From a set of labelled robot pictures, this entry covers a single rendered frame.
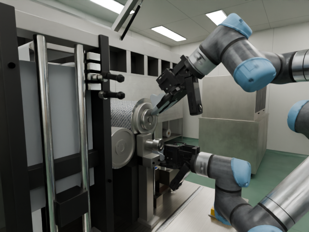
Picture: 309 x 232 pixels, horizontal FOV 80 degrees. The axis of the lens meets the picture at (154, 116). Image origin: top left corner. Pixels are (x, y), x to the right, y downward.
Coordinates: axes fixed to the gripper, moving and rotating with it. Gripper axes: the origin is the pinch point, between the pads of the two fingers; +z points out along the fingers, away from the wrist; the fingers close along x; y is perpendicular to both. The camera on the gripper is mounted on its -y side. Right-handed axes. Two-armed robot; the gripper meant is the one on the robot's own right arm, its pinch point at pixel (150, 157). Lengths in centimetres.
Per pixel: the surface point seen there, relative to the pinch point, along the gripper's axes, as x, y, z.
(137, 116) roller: 11.4, 17.6, -3.5
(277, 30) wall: -444, 166, -10
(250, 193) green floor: -214, -109, -8
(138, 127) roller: 11.0, 13.9, -3.5
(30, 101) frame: 45, 24, -13
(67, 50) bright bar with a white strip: 35.1, 33.5, -5.5
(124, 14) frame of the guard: -12, 63, 24
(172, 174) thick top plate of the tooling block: -6.4, -7.9, -6.5
